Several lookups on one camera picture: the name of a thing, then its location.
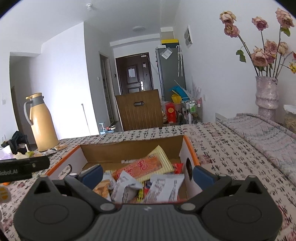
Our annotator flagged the white snack packet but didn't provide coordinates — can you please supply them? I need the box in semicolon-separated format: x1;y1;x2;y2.
143;174;185;203

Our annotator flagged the oat crisp snack packet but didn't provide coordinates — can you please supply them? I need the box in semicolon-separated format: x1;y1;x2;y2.
93;180;111;201

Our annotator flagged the calligraphy print tablecloth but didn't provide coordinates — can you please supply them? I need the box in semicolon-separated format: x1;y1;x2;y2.
0;122;296;241

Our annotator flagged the white packet in box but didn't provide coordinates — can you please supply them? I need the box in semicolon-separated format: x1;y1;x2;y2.
111;171;143;203

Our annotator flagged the pale yellow snack packet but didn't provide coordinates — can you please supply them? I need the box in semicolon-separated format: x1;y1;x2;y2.
137;145;174;182

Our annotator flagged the red orange cardboard box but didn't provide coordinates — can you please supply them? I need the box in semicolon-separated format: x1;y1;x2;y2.
46;136;202;200

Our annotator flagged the yellow thermos jug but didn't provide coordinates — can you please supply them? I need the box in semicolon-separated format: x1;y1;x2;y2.
23;92;59;152

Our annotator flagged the orange long snack packet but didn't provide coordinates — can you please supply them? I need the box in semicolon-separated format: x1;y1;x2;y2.
112;154;163;180

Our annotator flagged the metal trolley with bottles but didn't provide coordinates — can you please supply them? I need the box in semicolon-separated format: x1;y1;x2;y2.
181;98;203;125

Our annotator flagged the folded grey patterned cloth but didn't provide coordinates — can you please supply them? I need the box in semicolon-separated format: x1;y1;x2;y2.
221;113;295;184

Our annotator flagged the red gift box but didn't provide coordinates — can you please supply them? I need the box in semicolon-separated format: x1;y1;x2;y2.
165;102;177;123

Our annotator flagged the pink textured vase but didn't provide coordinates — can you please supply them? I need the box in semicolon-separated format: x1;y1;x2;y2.
255;76;280;121

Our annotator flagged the dark brown entrance door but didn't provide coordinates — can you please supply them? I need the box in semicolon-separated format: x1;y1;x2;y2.
115;53;154;94

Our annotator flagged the grey refrigerator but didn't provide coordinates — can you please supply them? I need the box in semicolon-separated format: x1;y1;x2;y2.
156;44;186;101

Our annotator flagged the dried pink rose bouquet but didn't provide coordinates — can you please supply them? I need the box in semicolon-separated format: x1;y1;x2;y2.
219;8;295;79

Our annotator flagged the yellow box on refrigerator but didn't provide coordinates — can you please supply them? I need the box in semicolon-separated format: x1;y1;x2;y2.
161;39;179;45

